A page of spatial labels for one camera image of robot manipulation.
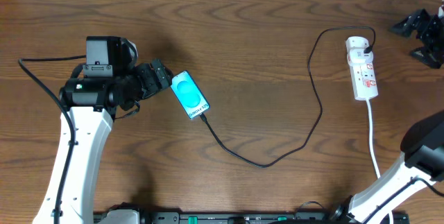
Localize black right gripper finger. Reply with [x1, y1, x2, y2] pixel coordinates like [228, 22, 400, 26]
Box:
[389, 9, 425, 37]
[410, 47, 443, 69]

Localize black charger cable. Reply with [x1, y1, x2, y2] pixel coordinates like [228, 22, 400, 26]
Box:
[198, 26, 377, 169]

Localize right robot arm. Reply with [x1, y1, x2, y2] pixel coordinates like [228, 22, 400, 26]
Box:
[330, 8, 443, 223]

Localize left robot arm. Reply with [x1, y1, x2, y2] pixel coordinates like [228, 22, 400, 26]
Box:
[33, 36, 173, 223]

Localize white power strip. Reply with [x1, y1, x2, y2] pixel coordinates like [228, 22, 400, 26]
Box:
[345, 36, 378, 101]

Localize white power strip cord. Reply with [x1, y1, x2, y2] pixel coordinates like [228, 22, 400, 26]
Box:
[365, 99, 395, 224]

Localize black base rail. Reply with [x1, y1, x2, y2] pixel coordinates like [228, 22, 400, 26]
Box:
[93, 211, 409, 224]

